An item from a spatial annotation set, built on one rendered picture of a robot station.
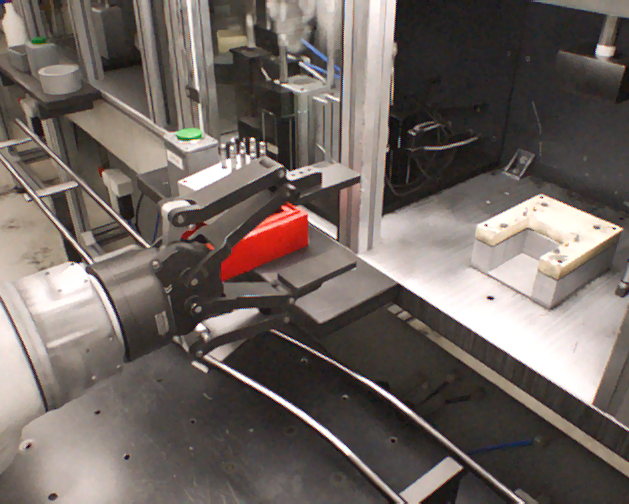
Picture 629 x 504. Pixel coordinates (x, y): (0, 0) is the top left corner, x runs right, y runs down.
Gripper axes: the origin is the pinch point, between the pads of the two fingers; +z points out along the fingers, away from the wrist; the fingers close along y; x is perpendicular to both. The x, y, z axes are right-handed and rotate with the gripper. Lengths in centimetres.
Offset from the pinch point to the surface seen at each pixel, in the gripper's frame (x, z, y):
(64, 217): 88, -1, -38
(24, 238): 222, 10, -112
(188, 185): 33.8, 3.5, -10.5
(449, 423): 9, 38, -61
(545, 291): -5.4, 31.9, -18.9
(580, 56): 1.2, 39.4, 8.0
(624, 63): -3.6, 40.4, 8.1
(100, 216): 219, 44, -112
